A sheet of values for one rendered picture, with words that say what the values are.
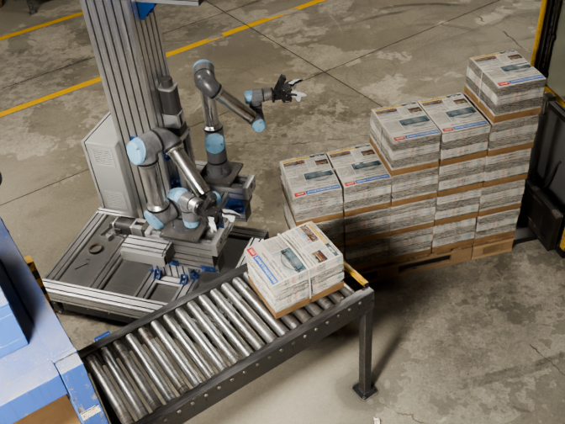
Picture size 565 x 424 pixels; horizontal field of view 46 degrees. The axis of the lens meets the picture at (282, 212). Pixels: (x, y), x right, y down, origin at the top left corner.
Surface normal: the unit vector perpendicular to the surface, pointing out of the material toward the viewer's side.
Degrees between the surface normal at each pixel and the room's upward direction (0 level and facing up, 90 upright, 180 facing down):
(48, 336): 0
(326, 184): 1
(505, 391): 0
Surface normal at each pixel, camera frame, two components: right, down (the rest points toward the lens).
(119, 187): -0.30, 0.63
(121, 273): -0.07, -0.76
